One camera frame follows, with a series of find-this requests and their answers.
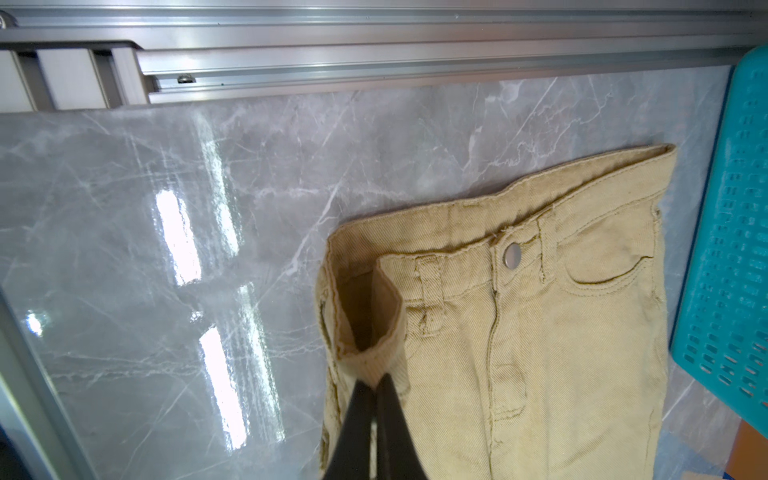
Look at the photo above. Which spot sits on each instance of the aluminium front rail frame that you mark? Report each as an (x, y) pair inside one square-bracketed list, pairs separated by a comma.
[(68, 55)]

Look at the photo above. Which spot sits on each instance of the khaki long pants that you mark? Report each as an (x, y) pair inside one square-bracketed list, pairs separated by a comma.
[(524, 331)]

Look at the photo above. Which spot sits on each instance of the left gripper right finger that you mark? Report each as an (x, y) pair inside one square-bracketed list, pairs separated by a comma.
[(396, 456)]

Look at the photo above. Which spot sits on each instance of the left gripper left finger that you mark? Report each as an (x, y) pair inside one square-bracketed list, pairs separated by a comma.
[(354, 435)]

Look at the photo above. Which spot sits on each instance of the teal plastic basket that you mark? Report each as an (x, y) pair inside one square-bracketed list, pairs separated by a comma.
[(720, 332)]

